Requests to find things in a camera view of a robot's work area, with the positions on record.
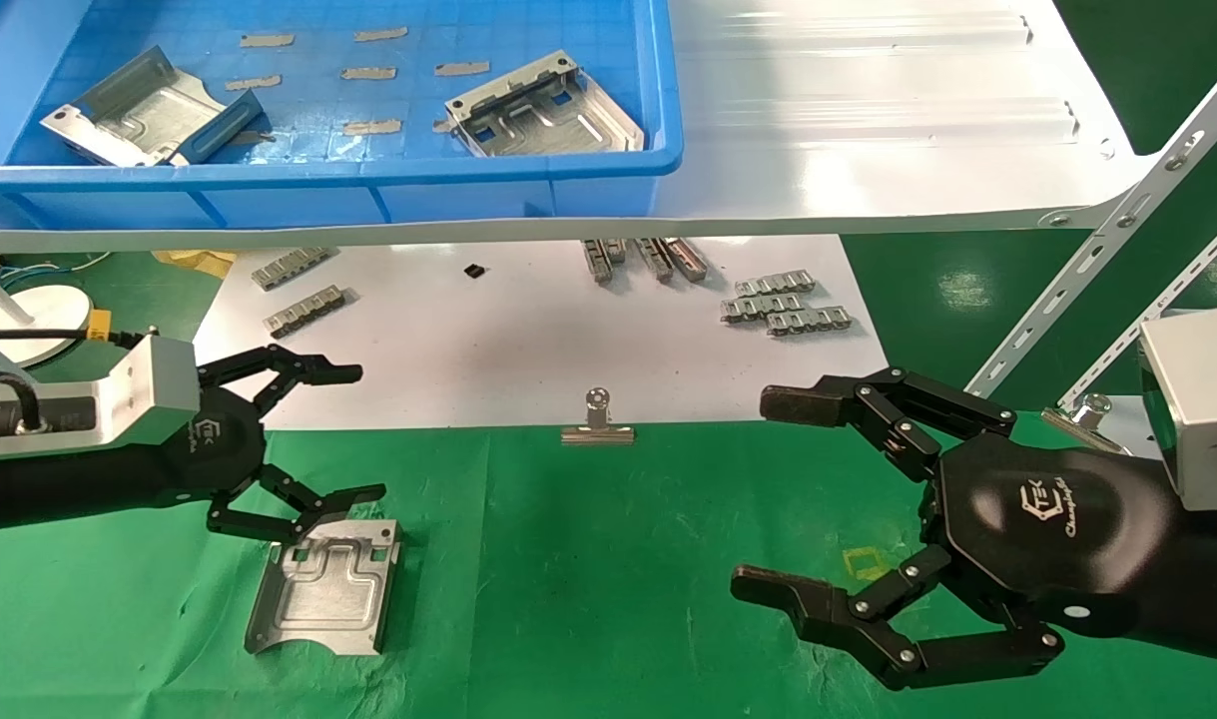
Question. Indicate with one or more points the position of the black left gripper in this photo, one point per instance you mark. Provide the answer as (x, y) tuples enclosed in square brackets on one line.
[(224, 444)]

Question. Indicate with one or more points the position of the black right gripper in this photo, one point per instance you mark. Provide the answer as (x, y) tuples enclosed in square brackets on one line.
[(1047, 529)]

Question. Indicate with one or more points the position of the stamped sheet metal bracket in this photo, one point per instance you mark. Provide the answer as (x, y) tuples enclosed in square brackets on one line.
[(548, 115), (139, 115), (328, 594)]

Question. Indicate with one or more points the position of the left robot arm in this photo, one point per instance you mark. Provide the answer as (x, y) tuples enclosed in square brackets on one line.
[(69, 489)]

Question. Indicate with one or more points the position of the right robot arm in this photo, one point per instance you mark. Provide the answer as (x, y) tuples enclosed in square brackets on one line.
[(1212, 589)]

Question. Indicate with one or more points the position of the small grey metal strip part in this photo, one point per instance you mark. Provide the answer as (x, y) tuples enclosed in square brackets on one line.
[(758, 308), (597, 260), (292, 268), (656, 260), (688, 260), (776, 283), (617, 250), (306, 311), (810, 321)]

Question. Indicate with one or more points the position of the white flat board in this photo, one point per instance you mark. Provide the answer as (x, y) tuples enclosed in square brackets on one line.
[(518, 340)]

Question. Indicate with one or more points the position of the yellow crumpled material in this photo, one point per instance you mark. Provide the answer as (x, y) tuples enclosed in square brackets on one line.
[(194, 262)]

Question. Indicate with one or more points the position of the green cloth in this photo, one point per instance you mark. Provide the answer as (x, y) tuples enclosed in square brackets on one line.
[(608, 579)]

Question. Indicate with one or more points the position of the silver binder clip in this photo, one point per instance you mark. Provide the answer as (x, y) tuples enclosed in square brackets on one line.
[(596, 432), (1095, 405)]

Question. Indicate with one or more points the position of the blue plastic bin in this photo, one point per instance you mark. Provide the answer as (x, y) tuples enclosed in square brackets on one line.
[(318, 190)]

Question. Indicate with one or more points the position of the white round stand base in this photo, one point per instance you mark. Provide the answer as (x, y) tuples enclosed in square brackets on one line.
[(39, 305)]

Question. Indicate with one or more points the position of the white metal shelf panel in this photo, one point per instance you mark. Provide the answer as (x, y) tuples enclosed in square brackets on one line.
[(868, 150)]

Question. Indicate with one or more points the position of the white slotted metal strut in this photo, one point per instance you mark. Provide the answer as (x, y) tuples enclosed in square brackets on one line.
[(1167, 300), (1107, 236)]

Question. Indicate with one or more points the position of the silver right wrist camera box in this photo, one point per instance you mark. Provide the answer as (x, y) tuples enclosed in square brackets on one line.
[(1202, 399)]

